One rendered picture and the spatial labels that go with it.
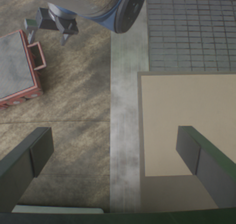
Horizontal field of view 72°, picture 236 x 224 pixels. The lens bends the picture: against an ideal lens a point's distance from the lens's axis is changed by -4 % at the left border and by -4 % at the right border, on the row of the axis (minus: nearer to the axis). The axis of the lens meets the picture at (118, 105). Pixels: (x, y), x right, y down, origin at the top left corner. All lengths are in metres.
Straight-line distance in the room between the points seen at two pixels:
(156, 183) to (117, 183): 0.18
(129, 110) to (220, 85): 0.45
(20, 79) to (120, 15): 0.61
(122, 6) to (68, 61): 0.65
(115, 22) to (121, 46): 0.59
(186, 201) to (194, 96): 0.47
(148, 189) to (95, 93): 0.50
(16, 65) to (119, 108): 0.49
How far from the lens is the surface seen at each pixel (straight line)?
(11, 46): 0.91
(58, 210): 0.82
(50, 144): 0.17
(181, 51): 0.95
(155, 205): 0.85
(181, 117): 0.81
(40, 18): 0.65
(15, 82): 0.83
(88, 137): 0.81
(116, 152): 0.80
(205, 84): 0.89
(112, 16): 0.30
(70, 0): 0.22
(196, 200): 0.90
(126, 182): 0.82
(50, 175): 0.88
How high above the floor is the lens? 0.79
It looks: 81 degrees down
